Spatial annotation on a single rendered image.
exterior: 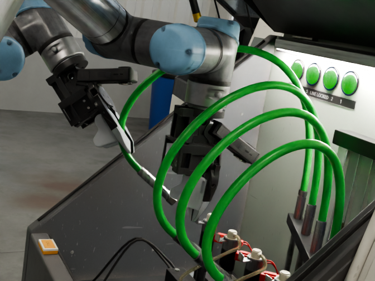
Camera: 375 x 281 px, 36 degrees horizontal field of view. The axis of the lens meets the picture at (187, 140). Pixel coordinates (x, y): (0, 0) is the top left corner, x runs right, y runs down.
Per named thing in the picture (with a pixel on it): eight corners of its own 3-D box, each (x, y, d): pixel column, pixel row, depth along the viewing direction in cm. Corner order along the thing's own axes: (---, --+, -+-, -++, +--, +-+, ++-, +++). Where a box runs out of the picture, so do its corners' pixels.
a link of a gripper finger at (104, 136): (109, 166, 111) (86, 126, 113) (135, 149, 110) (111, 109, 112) (104, 164, 108) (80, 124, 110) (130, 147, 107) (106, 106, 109)
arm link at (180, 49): (124, 66, 90) (160, 66, 100) (187, 80, 85) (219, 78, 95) (131, 15, 89) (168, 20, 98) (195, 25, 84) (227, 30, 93)
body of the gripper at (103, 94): (85, 132, 117) (55, 82, 118) (120, 108, 116) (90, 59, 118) (72, 129, 109) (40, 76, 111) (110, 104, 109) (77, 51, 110)
